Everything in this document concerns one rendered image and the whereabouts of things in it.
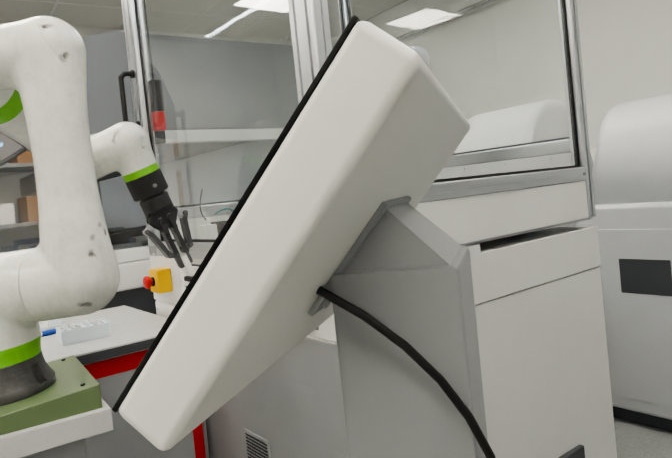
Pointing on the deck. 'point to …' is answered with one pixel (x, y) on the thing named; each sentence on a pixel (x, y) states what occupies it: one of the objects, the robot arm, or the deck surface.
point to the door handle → (124, 92)
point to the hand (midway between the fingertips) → (186, 265)
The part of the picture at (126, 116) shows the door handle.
